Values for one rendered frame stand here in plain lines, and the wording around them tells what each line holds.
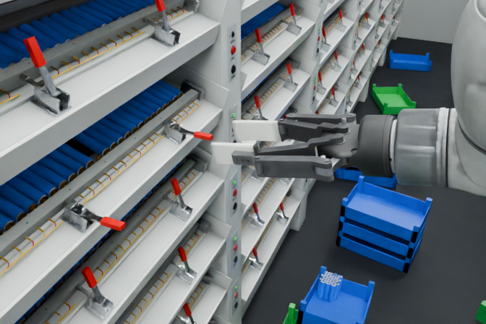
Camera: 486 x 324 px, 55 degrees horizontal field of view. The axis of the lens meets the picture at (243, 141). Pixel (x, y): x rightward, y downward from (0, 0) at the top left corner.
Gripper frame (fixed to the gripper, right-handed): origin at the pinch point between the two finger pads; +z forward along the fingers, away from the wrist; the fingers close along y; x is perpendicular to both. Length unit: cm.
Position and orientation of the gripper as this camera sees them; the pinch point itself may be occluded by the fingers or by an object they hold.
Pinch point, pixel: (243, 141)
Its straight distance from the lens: 64.3
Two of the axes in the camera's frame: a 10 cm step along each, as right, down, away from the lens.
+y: 4.1, -4.7, 7.8
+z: -8.9, -0.3, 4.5
